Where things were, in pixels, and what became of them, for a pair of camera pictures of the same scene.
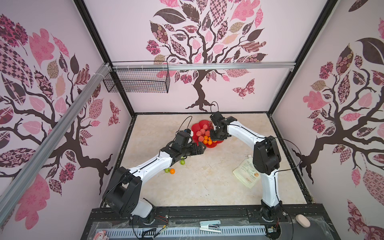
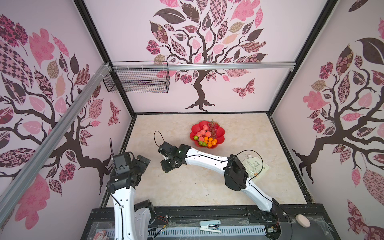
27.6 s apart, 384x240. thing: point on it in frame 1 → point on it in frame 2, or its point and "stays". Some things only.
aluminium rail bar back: [199, 66] stays
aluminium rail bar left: [15, 193] stays
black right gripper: [213, 138] → [165, 168]
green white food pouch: [247, 173] stays
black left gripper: [195, 151] → [136, 162]
